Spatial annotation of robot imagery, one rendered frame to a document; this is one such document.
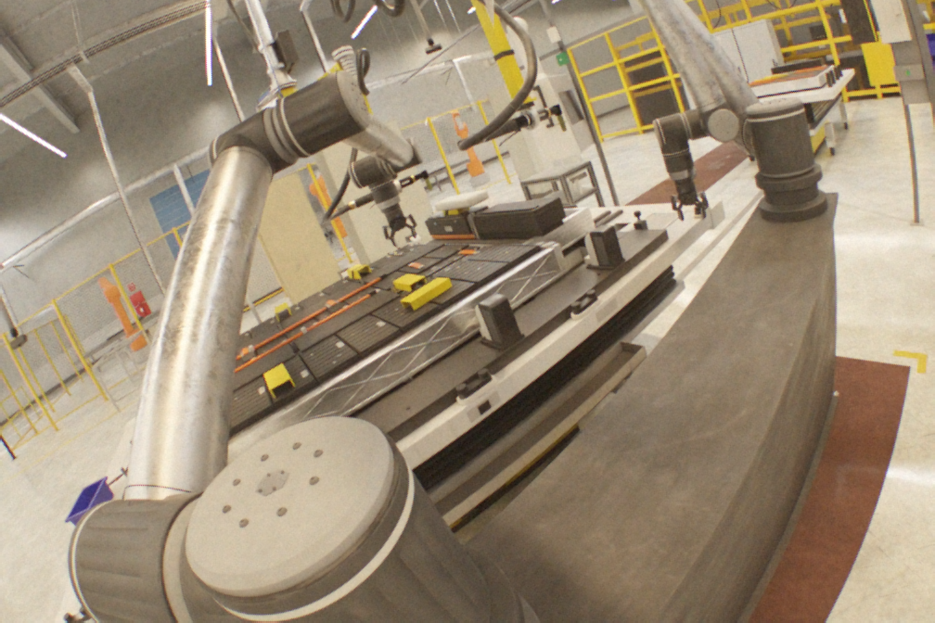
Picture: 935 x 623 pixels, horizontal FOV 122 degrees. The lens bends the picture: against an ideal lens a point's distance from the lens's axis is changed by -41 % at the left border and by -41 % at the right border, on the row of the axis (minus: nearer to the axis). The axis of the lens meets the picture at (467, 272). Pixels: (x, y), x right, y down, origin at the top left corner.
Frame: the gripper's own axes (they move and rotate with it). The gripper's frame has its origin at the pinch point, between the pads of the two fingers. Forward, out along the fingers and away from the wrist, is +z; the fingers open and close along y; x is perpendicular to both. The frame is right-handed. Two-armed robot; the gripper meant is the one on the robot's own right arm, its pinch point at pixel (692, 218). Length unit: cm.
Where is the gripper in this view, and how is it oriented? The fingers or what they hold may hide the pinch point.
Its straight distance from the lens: 171.9
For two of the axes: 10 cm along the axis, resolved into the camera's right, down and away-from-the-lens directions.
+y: 5.9, 0.1, -8.1
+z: 3.6, 8.9, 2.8
